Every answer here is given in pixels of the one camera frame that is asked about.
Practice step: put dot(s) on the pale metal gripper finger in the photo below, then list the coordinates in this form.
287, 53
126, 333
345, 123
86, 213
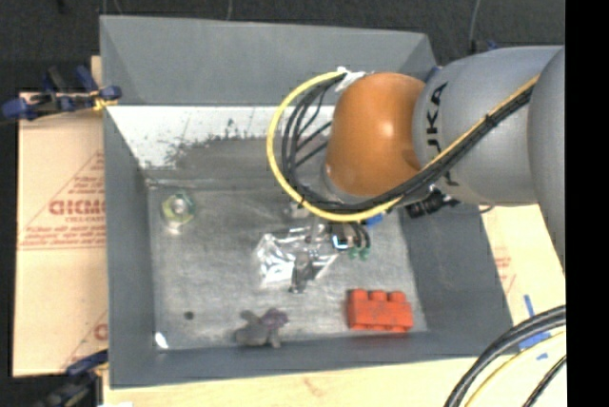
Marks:
300, 210
302, 273

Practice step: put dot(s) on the clear plastic packet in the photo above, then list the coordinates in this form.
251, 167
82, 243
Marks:
276, 258

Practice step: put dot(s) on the grey and purple toy animal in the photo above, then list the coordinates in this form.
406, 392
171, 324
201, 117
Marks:
259, 329

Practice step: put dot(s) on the red toy brick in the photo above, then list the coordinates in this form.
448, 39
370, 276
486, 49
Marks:
379, 313

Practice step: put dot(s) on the grey metal bin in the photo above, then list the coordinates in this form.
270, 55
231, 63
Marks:
223, 63

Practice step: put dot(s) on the black cylinder on white bracket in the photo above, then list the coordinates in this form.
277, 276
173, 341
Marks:
428, 207

